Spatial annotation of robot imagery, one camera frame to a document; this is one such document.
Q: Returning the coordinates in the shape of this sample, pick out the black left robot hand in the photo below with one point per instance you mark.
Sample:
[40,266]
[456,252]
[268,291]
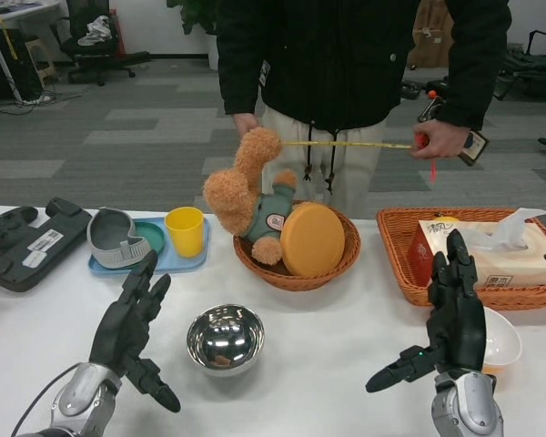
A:
[123,332]

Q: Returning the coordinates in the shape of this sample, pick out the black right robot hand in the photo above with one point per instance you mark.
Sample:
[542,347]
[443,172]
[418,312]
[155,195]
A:
[457,332]

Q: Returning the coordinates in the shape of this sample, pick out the shiny metal bowl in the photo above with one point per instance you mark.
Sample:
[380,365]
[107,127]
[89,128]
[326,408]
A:
[225,341]

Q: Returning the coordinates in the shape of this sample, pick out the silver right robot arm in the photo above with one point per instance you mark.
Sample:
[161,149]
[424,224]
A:
[466,405]

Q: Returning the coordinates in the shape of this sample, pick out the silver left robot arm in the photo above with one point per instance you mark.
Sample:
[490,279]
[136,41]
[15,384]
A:
[79,391]

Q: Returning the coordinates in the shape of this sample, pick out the white plastic bowl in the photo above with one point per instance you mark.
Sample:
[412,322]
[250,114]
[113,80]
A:
[502,339]

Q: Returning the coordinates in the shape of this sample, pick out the grey bowl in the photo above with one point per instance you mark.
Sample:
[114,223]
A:
[111,234]

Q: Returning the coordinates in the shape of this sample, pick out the rectangular wicker basket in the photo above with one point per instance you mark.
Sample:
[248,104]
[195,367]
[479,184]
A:
[528,298]

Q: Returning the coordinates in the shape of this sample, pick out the light blue plastic tray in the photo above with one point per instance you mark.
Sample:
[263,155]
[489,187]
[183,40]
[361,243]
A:
[186,264]

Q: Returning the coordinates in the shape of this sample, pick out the green round dish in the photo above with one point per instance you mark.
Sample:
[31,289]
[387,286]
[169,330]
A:
[152,234]

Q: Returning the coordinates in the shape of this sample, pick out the tissue pack with red end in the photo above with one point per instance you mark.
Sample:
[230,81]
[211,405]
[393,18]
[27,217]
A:
[528,255]

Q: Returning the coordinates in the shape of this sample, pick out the yellow fruit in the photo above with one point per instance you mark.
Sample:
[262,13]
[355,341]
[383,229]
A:
[448,220]

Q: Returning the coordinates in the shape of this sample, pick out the yellow plastic cup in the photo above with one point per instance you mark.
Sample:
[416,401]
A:
[185,232]

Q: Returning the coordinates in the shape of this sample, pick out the black flat device with labels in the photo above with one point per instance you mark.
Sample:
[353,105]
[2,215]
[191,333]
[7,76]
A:
[50,236]

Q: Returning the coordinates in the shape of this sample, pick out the black game controller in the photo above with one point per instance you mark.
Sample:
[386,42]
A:
[4,225]

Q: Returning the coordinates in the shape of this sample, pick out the round wicker basket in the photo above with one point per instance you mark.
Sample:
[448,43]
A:
[300,282]

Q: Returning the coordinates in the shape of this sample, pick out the orange round disc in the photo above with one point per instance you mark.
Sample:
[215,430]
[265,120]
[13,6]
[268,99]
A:
[314,239]

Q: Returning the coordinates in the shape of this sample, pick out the brown id badge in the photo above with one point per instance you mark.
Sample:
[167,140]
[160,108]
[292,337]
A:
[475,148]

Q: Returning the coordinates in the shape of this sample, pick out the orange teddy bear plush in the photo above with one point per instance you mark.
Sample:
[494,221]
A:
[250,177]

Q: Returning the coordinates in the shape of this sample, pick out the red tape measure yellow tape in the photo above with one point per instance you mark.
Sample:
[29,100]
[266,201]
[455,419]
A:
[346,143]

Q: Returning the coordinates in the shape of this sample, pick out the black folding chair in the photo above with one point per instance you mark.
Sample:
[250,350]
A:
[528,68]

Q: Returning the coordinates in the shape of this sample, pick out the black office chair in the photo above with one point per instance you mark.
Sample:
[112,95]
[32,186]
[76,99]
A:
[104,59]

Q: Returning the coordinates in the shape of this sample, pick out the black computer tower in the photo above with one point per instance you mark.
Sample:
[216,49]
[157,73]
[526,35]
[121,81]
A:
[0,73]

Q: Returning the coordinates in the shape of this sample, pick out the brown cardboard box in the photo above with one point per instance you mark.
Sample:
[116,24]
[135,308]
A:
[430,36]

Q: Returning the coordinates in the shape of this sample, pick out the person in black jacket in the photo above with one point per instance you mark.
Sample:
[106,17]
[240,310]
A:
[346,54]

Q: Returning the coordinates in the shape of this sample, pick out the grey white cloth bundle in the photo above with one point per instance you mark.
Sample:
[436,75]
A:
[95,29]

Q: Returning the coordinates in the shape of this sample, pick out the green potted plant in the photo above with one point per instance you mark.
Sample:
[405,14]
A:
[195,13]

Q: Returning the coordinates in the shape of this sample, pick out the white office desk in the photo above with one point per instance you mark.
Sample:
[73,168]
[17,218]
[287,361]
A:
[23,9]

